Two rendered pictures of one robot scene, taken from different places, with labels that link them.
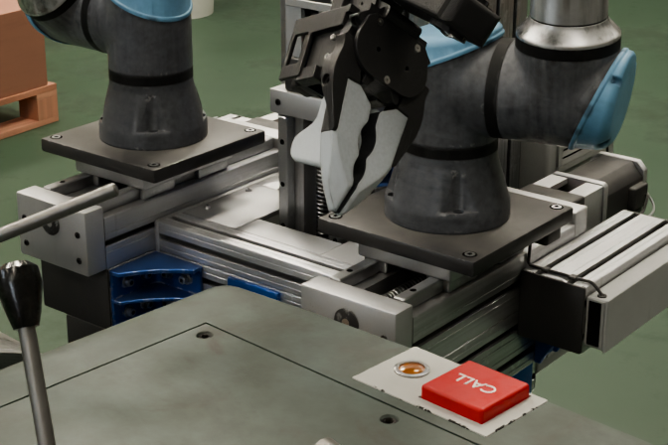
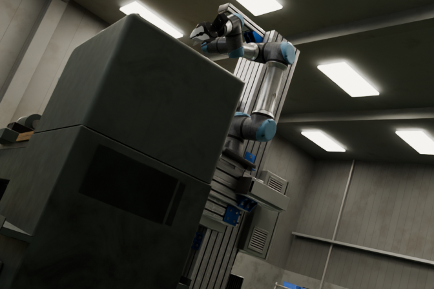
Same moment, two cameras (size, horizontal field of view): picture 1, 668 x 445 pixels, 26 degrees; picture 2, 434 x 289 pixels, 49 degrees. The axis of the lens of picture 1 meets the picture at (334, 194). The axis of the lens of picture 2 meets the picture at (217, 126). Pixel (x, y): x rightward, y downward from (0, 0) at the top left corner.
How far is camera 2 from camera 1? 1.52 m
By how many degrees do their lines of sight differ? 39
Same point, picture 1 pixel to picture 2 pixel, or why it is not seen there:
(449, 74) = (236, 119)
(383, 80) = (207, 29)
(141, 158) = not seen: hidden behind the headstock
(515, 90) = (247, 121)
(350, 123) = (199, 29)
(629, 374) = not seen: outside the picture
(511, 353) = (231, 195)
